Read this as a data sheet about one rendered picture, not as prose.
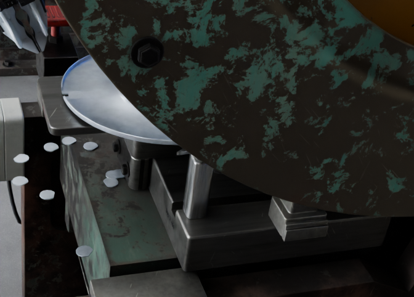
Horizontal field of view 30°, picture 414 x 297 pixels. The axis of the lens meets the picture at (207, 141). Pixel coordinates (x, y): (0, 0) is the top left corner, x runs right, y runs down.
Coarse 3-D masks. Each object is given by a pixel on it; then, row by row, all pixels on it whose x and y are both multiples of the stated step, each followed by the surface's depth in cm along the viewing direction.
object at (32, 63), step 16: (48, 0) 261; (16, 16) 261; (0, 32) 262; (32, 32) 266; (48, 32) 268; (64, 32) 269; (0, 48) 265; (16, 48) 266; (80, 48) 273; (0, 64) 265; (16, 64) 266; (32, 64) 267
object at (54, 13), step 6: (48, 6) 136; (54, 6) 136; (48, 12) 134; (54, 12) 134; (60, 12) 135; (48, 18) 132; (54, 18) 132; (60, 18) 133; (48, 24) 132; (54, 24) 132; (60, 24) 133; (66, 24) 133; (54, 30) 136; (54, 36) 136
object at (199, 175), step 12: (192, 156) 97; (192, 168) 96; (204, 168) 96; (192, 180) 97; (204, 180) 97; (192, 192) 98; (204, 192) 98; (192, 204) 99; (204, 204) 99; (192, 216) 100; (204, 216) 101
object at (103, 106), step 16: (80, 64) 116; (96, 64) 116; (64, 80) 110; (80, 80) 111; (96, 80) 112; (64, 96) 105; (96, 96) 108; (112, 96) 108; (80, 112) 103; (96, 112) 104; (112, 112) 104; (128, 112) 105; (112, 128) 101; (128, 128) 101; (144, 128) 102; (176, 144) 99
